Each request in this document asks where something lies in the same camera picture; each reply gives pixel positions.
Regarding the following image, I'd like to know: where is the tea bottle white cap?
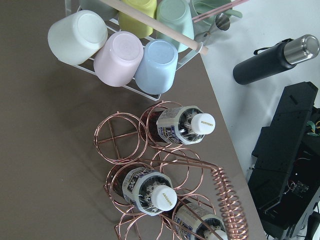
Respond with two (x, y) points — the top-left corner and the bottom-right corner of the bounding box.
(141, 105), (216, 145)

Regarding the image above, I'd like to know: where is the copper wire bottle basket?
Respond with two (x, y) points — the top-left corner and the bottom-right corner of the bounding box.
(93, 101), (249, 240)

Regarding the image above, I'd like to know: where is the blue plastic cup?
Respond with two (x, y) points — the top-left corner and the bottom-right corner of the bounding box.
(134, 39), (178, 95)

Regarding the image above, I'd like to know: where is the pink plastic cup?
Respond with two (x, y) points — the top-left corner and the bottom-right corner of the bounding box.
(93, 31), (144, 87)

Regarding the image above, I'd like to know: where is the green plastic cup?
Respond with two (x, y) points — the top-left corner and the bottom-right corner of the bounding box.
(156, 0), (194, 40)

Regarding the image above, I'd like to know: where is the yellow plastic cup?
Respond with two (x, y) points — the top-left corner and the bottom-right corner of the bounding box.
(118, 0), (157, 39)

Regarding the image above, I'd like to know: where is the green cloth with straws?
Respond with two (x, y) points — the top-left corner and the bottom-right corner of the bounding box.
(191, 0), (243, 26)

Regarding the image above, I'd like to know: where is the steel jigger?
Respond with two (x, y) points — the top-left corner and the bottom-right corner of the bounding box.
(194, 12), (231, 42)

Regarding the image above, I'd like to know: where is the white plastic cup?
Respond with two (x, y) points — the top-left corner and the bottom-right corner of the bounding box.
(47, 10), (108, 65)

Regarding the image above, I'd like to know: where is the black thermos flask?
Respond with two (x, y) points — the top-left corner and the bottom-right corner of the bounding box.
(232, 34), (320, 85)

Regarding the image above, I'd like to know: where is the black electronics chassis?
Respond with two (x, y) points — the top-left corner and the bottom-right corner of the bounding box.
(248, 82), (320, 240)

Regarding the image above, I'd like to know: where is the white wire cup rack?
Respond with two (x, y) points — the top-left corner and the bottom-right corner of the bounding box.
(47, 0), (207, 98)

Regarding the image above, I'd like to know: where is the wooden rack handle rod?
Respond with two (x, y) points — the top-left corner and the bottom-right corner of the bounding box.
(101, 0), (209, 55)

